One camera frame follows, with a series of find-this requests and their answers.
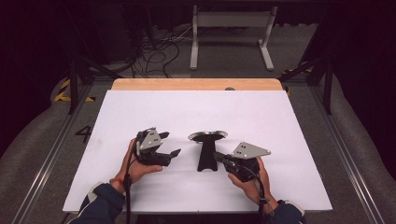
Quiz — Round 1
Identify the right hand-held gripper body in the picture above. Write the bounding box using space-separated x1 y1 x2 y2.
221 141 272 183

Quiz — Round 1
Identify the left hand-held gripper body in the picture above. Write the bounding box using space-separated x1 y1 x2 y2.
134 127 173 167

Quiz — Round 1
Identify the oval silver picture frame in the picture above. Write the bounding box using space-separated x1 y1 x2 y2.
187 130 229 173

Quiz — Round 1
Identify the person's left hand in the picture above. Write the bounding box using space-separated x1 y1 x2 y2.
108 137 164 194

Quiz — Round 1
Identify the person's right hand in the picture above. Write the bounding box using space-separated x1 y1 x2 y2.
227 156 280 217

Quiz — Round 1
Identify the white table cover board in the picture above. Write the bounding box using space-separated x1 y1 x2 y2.
62 90 333 215

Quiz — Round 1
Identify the yellow black floor tape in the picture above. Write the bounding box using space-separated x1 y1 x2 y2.
53 78 96 104
281 63 314 97

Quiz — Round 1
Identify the black metal stand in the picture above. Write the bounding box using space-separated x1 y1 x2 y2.
68 54 123 115
277 55 334 116

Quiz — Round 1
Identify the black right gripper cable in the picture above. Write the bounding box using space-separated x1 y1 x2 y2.
242 165 273 224

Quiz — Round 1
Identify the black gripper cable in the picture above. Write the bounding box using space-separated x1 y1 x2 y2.
242 165 273 224
123 133 142 224

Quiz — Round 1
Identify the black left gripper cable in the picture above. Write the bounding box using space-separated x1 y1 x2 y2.
123 133 142 224

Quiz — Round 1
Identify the tangle of black floor cables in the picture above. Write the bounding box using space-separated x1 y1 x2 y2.
129 26 200 79

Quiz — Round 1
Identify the aluminium floor rail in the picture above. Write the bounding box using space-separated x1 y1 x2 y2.
10 83 94 224
307 83 388 224

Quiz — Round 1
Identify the white metal stand frame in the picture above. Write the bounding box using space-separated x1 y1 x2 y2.
189 5 278 72

